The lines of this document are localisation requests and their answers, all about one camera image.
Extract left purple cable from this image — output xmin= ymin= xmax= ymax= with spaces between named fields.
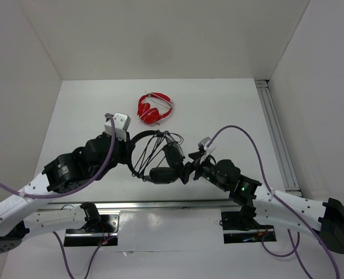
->
xmin=0 ymin=115 xmax=116 ymax=278

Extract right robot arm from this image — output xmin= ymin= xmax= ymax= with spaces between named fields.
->
xmin=181 ymin=152 xmax=344 ymax=254

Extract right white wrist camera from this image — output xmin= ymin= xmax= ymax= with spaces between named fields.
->
xmin=198 ymin=137 xmax=217 ymax=163

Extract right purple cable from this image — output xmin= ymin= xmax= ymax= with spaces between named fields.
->
xmin=208 ymin=125 xmax=342 ymax=279

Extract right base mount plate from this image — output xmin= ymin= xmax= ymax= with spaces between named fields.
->
xmin=219 ymin=212 xmax=276 ymax=244

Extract base mount plate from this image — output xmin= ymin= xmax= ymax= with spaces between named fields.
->
xmin=219 ymin=212 xmax=276 ymax=244
xmin=63 ymin=211 xmax=120 ymax=247

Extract red headphones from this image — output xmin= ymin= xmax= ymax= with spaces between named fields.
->
xmin=137 ymin=92 xmax=174 ymax=125

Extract aluminium rail right side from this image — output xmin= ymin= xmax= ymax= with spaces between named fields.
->
xmin=254 ymin=80 xmax=302 ymax=196

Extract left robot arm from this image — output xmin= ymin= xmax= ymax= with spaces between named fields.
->
xmin=0 ymin=133 xmax=134 ymax=254

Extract black headset with microphone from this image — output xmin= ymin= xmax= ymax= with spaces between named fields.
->
xmin=127 ymin=130 xmax=185 ymax=184

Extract aluminium rail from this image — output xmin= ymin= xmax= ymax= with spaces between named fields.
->
xmin=254 ymin=80 xmax=302 ymax=196
xmin=37 ymin=198 xmax=248 ymax=213

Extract purple cable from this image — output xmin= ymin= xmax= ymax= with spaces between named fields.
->
xmin=208 ymin=125 xmax=342 ymax=279
xmin=0 ymin=115 xmax=116 ymax=278

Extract black headset cable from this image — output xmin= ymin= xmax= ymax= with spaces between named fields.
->
xmin=132 ymin=131 xmax=186 ymax=183

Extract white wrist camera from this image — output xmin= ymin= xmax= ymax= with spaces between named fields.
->
xmin=198 ymin=137 xmax=217 ymax=163
xmin=104 ymin=112 xmax=131 ymax=142

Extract aluminium rail front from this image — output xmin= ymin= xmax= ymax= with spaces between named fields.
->
xmin=37 ymin=198 xmax=248 ymax=213

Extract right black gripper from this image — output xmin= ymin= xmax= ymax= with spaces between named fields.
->
xmin=172 ymin=151 xmax=229 ymax=192

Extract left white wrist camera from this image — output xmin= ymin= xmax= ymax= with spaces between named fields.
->
xmin=104 ymin=112 xmax=131 ymax=142

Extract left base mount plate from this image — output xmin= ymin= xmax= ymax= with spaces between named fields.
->
xmin=63 ymin=211 xmax=120 ymax=247

